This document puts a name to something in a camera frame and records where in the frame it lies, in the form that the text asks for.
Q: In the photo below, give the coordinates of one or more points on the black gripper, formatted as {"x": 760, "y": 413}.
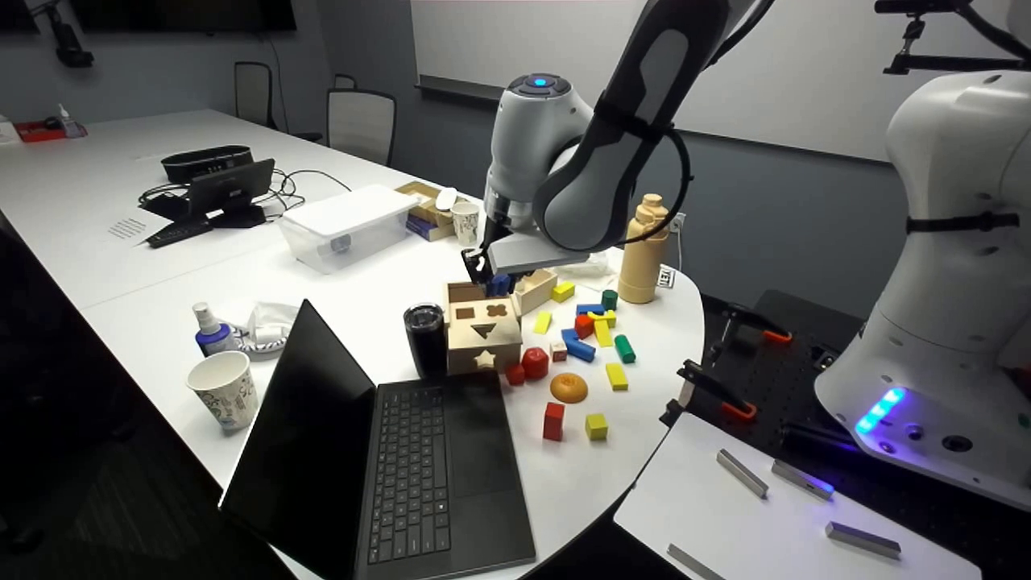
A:
{"x": 482, "y": 262}

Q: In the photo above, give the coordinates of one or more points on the blue cross block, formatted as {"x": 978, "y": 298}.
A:
{"x": 499, "y": 284}

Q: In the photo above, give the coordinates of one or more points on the red rectangular block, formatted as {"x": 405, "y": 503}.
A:
{"x": 553, "y": 421}

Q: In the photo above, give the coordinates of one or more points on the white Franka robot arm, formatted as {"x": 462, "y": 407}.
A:
{"x": 631, "y": 106}

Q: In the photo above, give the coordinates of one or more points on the open wooden tray box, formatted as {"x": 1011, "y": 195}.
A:
{"x": 533, "y": 292}

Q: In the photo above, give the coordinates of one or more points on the wooden shape sorter box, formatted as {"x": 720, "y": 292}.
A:
{"x": 483, "y": 334}

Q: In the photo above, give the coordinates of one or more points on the yellow rectangular block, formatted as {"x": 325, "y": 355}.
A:
{"x": 615, "y": 374}
{"x": 541, "y": 323}
{"x": 561, "y": 292}

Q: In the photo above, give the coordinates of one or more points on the red round block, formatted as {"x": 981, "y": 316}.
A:
{"x": 533, "y": 363}

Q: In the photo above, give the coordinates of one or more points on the small natural wood block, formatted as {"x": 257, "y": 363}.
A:
{"x": 557, "y": 351}

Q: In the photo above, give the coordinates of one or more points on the small red block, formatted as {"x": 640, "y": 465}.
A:
{"x": 518, "y": 374}

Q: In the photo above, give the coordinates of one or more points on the blue arch block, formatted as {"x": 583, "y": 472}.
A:
{"x": 586, "y": 310}

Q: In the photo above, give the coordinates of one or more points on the cardboard box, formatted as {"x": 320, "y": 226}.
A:
{"x": 430, "y": 210}

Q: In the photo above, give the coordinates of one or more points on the green hexagonal block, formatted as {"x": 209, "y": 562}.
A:
{"x": 609, "y": 300}

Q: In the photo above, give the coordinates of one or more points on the yellow arch block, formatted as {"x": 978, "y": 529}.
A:
{"x": 607, "y": 316}

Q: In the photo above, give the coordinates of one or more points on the long yellow block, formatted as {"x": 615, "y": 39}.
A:
{"x": 599, "y": 335}

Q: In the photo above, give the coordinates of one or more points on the orange dome block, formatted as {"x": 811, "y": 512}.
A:
{"x": 567, "y": 386}

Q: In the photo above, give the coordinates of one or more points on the green cylinder block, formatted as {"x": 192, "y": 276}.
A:
{"x": 622, "y": 348}

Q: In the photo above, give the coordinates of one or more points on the yellow cube block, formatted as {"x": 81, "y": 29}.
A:
{"x": 598, "y": 425}

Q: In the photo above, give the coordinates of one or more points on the white paper cup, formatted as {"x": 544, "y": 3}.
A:
{"x": 466, "y": 221}

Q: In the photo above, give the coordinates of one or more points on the black tumbler mug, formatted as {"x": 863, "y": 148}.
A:
{"x": 426, "y": 342}

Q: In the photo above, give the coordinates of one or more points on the tan water bottle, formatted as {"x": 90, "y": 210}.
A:
{"x": 643, "y": 250}

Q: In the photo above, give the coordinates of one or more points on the clear plastic storage container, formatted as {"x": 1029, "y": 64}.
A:
{"x": 345, "y": 226}

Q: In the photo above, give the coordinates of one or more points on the grey office chair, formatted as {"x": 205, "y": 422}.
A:
{"x": 362, "y": 121}
{"x": 342, "y": 81}
{"x": 253, "y": 91}

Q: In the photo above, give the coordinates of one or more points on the black laptop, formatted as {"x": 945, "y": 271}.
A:
{"x": 374, "y": 461}

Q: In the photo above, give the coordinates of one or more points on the clear plastic bag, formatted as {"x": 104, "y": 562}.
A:
{"x": 270, "y": 327}

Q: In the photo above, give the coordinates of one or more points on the patterned paper cup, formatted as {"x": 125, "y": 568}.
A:
{"x": 224, "y": 392}

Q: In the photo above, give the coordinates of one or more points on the black tablet on stand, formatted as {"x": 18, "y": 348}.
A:
{"x": 209, "y": 197}

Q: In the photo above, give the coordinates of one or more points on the grey metal bar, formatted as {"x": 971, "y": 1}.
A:
{"x": 695, "y": 562}
{"x": 741, "y": 475}
{"x": 860, "y": 539}
{"x": 804, "y": 480}

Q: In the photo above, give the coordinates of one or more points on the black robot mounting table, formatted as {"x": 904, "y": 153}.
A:
{"x": 801, "y": 374}

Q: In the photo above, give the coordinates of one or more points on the white panel board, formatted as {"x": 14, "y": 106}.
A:
{"x": 774, "y": 515}

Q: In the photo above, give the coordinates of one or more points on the red and white packet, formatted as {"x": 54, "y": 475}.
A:
{"x": 44, "y": 131}

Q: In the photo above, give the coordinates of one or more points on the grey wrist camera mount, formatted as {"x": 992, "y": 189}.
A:
{"x": 525, "y": 252}

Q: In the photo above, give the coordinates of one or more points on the wall whiteboard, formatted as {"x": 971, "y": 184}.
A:
{"x": 840, "y": 85}

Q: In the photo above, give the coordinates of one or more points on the black wall television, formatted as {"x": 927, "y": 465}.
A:
{"x": 181, "y": 12}

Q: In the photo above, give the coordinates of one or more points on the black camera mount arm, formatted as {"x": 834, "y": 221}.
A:
{"x": 914, "y": 49}

